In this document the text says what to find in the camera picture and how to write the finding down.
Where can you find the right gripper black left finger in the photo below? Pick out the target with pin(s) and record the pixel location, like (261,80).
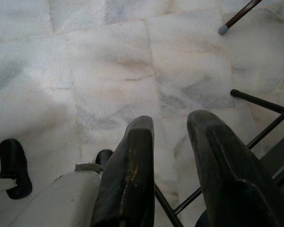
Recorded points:
(130,184)

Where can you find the black metal frame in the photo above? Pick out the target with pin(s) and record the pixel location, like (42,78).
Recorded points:
(262,101)

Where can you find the silver left robot leg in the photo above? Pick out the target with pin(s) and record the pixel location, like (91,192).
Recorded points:
(2,185)

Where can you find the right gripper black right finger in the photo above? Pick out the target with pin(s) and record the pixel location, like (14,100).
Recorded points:
(232,184)

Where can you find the brown stick with grey tip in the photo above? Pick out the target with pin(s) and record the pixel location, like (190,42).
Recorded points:
(239,15)

